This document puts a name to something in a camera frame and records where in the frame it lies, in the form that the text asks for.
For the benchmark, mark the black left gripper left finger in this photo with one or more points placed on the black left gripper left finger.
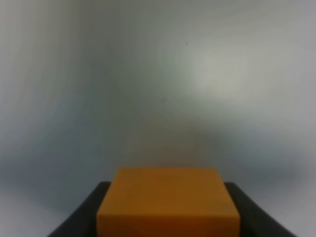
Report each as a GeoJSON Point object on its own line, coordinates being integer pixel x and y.
{"type": "Point", "coordinates": [82, 222]}

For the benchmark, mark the orange block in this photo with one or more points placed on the orange block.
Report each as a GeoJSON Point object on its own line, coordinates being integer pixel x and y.
{"type": "Point", "coordinates": [167, 202]}

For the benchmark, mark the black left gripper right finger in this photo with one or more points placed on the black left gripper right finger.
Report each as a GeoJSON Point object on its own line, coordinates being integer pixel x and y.
{"type": "Point", "coordinates": [254, 221]}

